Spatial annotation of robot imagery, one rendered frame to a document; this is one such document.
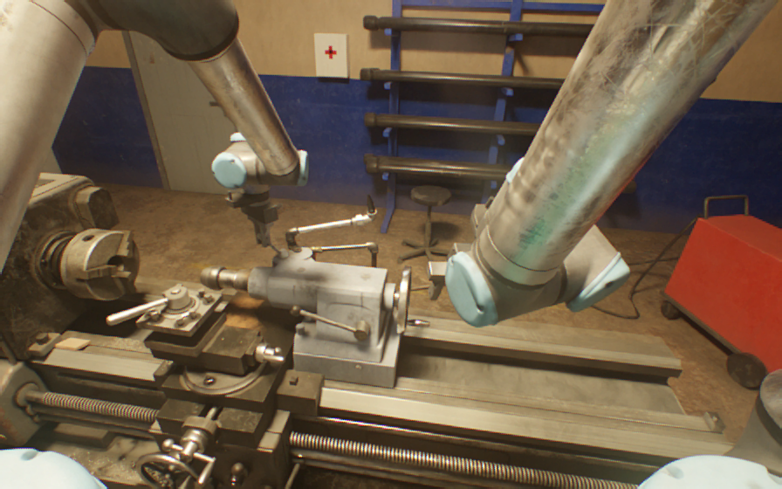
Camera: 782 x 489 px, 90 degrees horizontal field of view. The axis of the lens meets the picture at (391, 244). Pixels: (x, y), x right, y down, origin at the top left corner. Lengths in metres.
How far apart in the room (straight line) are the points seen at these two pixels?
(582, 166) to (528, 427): 1.11
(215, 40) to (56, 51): 0.17
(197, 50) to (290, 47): 3.72
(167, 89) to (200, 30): 4.40
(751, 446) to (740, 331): 2.82
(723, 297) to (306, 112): 3.78
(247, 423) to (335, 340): 0.34
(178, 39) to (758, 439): 0.73
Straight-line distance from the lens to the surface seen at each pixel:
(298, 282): 1.29
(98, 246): 1.66
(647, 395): 1.80
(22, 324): 1.81
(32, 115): 0.55
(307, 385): 1.35
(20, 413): 1.96
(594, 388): 1.73
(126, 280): 1.74
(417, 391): 1.38
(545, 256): 0.40
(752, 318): 3.23
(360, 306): 1.25
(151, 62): 5.04
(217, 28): 0.62
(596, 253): 0.55
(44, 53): 0.58
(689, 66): 0.31
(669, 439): 1.52
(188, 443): 1.31
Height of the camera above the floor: 1.90
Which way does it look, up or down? 30 degrees down
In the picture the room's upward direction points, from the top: 2 degrees clockwise
